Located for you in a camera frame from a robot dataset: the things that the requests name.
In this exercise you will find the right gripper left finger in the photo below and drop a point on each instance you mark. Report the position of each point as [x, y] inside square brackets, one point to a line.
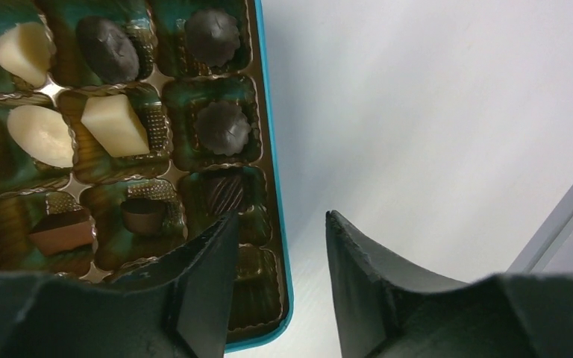
[177, 306]

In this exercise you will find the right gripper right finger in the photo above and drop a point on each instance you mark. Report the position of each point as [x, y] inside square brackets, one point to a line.
[387, 306]

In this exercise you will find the teal chocolate box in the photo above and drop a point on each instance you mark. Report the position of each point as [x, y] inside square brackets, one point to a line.
[195, 74]

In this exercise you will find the white chocolate in box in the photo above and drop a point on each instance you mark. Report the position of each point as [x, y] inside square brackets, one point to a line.
[114, 124]

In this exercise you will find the oval white chocolate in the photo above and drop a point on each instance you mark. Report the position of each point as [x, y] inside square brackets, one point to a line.
[42, 134]

